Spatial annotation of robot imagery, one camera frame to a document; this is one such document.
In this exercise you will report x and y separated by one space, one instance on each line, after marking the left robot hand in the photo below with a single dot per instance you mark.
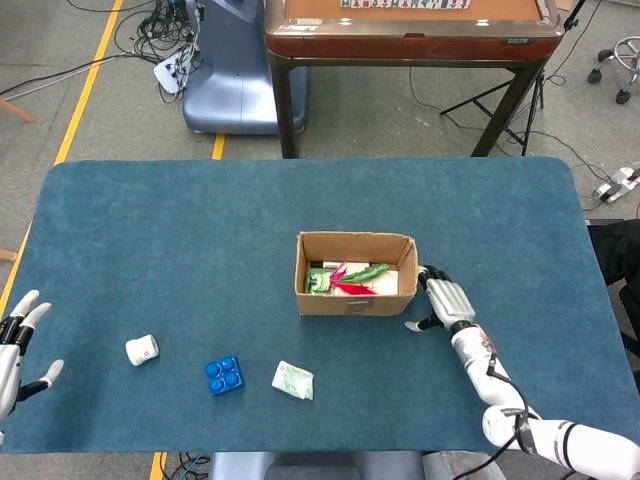
9 370

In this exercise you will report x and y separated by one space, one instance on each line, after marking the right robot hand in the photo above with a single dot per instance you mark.
450 302

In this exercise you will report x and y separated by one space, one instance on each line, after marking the cardboard box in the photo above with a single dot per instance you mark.
330 306

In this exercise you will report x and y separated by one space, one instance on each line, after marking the small white cup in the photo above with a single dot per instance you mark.
141 350

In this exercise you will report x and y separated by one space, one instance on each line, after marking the white green paper packet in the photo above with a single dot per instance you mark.
292 381

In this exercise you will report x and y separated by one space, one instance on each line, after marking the blue plastic block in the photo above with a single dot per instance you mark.
225 376

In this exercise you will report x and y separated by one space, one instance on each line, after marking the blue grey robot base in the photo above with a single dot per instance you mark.
225 90

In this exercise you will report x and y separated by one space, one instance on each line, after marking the small wooden block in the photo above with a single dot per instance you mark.
6 255

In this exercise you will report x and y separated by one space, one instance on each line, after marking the white plastic bag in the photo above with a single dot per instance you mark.
460 467

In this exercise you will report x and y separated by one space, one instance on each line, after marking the flat white packet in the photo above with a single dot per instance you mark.
389 286

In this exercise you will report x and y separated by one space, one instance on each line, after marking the pink green feather shuttlecock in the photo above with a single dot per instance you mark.
367 272

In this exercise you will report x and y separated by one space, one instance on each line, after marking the black white marker pen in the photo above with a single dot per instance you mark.
332 263

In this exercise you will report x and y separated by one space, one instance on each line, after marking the black cloth bundle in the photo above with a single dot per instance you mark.
617 250

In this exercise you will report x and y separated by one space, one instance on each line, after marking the white grey power strip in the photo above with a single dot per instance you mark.
612 190

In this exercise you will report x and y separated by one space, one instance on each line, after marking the black tripod stand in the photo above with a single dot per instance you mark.
475 98

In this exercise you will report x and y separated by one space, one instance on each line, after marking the grey blue robot torso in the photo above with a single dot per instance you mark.
310 467

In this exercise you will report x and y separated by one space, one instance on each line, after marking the teal table mat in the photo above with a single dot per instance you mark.
200 225

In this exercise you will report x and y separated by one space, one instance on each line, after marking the slanted wooden leg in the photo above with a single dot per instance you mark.
15 111

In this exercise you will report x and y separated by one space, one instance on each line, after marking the brown mahjong table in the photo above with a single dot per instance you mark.
400 47

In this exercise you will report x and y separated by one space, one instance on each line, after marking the wheeled metal stool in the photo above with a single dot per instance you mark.
622 95

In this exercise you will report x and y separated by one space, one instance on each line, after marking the row of mahjong tiles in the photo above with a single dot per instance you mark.
400 3

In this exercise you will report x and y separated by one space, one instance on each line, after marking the white power strip with plugs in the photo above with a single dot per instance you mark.
167 75

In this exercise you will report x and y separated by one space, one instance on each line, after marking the black chair frame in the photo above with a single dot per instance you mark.
631 310

